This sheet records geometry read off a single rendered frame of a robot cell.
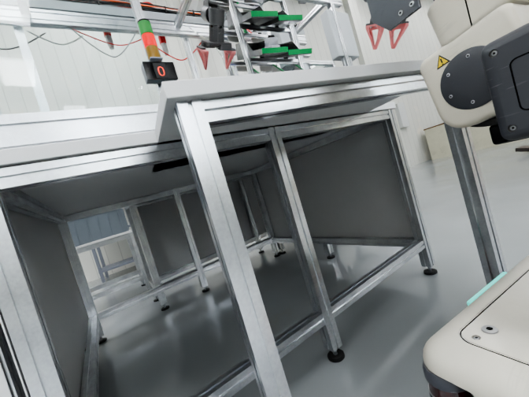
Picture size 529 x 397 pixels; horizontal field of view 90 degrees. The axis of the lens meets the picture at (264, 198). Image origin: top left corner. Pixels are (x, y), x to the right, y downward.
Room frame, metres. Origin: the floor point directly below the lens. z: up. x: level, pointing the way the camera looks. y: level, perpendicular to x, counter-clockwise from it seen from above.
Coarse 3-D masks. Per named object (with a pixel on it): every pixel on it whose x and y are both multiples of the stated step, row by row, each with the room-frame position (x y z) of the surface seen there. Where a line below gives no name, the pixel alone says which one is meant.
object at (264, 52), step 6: (246, 42) 1.25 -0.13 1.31; (240, 48) 1.32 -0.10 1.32; (252, 48) 1.40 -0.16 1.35; (258, 48) 1.41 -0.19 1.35; (264, 48) 1.15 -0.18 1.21; (270, 48) 1.16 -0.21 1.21; (276, 48) 1.17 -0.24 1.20; (282, 48) 1.18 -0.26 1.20; (240, 54) 1.33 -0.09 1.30; (252, 54) 1.23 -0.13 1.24; (258, 54) 1.18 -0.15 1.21; (264, 54) 1.16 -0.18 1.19; (270, 54) 1.20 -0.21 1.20; (276, 54) 1.25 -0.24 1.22; (240, 60) 1.38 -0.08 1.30
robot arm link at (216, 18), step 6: (210, 6) 0.99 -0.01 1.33; (216, 6) 0.98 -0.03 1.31; (210, 12) 0.98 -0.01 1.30; (216, 12) 0.97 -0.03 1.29; (222, 12) 0.98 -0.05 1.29; (210, 18) 0.99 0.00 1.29; (216, 18) 0.98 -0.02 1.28; (222, 18) 0.99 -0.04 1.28; (216, 24) 0.99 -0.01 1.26; (222, 24) 1.00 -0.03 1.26
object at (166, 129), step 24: (288, 72) 0.55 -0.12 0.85; (312, 72) 0.57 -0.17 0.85; (336, 72) 0.60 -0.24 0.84; (360, 72) 0.63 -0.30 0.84; (384, 72) 0.67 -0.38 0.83; (408, 72) 0.72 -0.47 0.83; (168, 96) 0.44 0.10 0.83; (192, 96) 0.46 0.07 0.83; (216, 96) 0.49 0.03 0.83; (168, 120) 0.54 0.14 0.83; (264, 120) 0.77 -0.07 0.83; (288, 120) 0.86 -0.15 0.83
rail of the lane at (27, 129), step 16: (48, 112) 0.63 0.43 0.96; (64, 112) 0.65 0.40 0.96; (80, 112) 0.67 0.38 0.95; (96, 112) 0.69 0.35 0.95; (112, 112) 0.71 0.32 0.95; (128, 112) 0.73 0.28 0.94; (144, 112) 0.75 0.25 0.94; (0, 128) 0.59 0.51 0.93; (16, 128) 0.60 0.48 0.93; (32, 128) 0.61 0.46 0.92; (48, 128) 0.63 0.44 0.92; (64, 128) 0.64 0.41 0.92; (80, 128) 0.66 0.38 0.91; (96, 128) 0.68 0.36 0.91; (112, 128) 0.70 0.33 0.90; (128, 128) 0.72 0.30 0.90; (144, 128) 0.74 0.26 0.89; (0, 144) 0.58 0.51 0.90; (16, 144) 0.59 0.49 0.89; (32, 144) 0.61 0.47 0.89
